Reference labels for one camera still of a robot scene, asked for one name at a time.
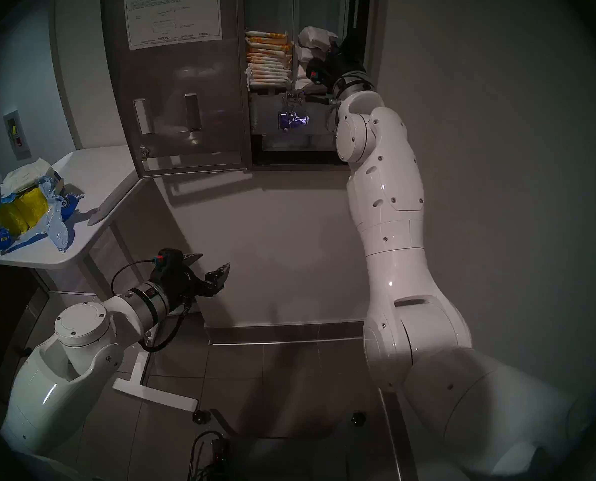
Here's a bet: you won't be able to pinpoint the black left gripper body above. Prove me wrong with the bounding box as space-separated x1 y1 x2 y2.
162 262 213 306

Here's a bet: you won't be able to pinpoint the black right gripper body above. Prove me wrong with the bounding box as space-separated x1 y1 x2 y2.
323 29 368 82

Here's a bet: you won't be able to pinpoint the stainless steel dispenser door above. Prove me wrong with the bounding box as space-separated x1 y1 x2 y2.
101 0 253 179

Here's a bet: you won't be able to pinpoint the grey robot base platform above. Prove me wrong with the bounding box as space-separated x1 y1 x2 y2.
198 410 393 481

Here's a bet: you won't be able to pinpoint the stainless steel dispenser cabinet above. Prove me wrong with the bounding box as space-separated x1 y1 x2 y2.
238 0 379 172

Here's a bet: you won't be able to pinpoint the white pads inside dispenser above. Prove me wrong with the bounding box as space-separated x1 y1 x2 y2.
294 47 328 91

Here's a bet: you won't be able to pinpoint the chrome dispenser push lever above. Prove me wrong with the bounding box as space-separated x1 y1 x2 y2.
277 92 310 133

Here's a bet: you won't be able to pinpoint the orange printed pad stack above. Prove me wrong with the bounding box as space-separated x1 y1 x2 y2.
245 30 293 90

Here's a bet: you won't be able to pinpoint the white overbed table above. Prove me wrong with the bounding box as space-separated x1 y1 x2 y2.
0 144 199 412

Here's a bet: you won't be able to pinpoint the torn blue plastic pad package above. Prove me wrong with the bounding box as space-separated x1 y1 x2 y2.
0 177 85 254

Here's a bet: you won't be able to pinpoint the black electronics box red light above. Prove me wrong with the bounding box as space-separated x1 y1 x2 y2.
210 437 231 473

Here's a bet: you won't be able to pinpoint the yellow wrapped pad pack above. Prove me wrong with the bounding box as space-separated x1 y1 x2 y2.
0 187 48 235

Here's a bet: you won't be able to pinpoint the white printed instruction sheet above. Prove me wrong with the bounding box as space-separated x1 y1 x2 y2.
124 0 223 51

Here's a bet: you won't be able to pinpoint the white sanitary pad stack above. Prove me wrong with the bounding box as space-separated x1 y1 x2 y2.
0 158 54 195

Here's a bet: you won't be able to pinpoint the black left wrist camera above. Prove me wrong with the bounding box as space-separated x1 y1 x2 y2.
150 249 184 279

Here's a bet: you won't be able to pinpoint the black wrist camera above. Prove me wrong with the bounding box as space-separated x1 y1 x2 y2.
150 249 184 279
305 58 329 86

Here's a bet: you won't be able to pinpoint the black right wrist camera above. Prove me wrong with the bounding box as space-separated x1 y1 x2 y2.
305 58 329 86

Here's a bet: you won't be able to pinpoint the left arm thick braided cable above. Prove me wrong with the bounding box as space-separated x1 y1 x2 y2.
142 297 189 353

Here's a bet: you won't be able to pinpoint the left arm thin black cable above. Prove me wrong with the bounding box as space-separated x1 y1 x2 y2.
111 258 154 299

